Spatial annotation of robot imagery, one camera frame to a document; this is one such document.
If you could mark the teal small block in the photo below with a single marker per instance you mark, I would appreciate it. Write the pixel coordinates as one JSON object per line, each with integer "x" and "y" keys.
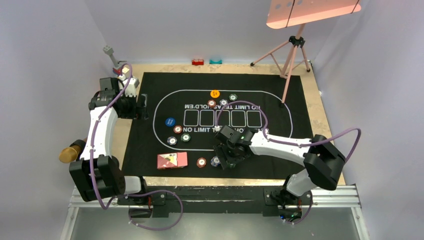
{"x": 215, "y": 61}

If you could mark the blue poker chip stack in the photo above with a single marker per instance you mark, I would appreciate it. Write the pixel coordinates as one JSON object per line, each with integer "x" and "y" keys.
{"x": 215, "y": 162}

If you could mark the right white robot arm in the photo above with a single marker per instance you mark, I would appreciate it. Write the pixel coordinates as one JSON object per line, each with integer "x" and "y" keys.
{"x": 321, "y": 160}

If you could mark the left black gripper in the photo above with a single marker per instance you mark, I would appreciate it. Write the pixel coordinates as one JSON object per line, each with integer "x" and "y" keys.
{"x": 137, "y": 112}

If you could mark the green poker chip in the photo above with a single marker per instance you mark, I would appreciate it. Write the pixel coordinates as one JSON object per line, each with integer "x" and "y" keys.
{"x": 232, "y": 97}
{"x": 185, "y": 137}

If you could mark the pink music stand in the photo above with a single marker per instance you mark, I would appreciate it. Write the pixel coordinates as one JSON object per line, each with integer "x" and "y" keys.
{"x": 289, "y": 13}

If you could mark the orange round button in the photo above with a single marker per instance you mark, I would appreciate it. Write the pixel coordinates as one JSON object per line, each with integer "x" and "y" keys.
{"x": 215, "y": 93}

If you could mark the green poker chip top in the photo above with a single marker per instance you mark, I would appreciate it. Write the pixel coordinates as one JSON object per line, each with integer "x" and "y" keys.
{"x": 232, "y": 97}

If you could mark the red small block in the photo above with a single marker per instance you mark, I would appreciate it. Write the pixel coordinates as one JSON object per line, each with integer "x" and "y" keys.
{"x": 197, "y": 62}

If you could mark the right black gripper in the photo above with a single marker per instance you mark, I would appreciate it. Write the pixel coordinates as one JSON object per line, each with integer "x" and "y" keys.
{"x": 221, "y": 149}

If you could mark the black poker table mat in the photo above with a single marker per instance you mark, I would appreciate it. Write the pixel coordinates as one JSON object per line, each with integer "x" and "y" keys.
{"x": 185, "y": 96}

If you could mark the red poker chip stack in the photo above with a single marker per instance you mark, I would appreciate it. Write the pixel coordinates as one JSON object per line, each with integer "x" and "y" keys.
{"x": 201, "y": 162}

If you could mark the blue poker chip top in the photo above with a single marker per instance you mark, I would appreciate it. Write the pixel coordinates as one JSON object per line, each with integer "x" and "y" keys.
{"x": 223, "y": 102}

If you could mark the gold microphone on stand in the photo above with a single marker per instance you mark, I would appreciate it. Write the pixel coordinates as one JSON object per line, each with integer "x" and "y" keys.
{"x": 73, "y": 151}

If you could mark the red poker chip top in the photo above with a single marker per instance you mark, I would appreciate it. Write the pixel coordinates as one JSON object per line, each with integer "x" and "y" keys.
{"x": 211, "y": 103}

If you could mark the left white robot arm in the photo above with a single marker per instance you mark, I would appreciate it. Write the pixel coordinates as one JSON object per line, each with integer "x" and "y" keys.
{"x": 95, "y": 171}

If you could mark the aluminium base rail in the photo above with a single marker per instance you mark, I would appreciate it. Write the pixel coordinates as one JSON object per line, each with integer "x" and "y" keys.
{"x": 220, "y": 213}

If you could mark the pink playing card box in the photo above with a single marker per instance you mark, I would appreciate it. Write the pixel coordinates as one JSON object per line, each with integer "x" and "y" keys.
{"x": 172, "y": 160}

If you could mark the colourful toy block train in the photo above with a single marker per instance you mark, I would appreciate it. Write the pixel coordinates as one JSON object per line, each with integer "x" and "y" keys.
{"x": 120, "y": 70}

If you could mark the blue round dealer button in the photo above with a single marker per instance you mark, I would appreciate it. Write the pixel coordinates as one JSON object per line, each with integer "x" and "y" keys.
{"x": 170, "y": 122}

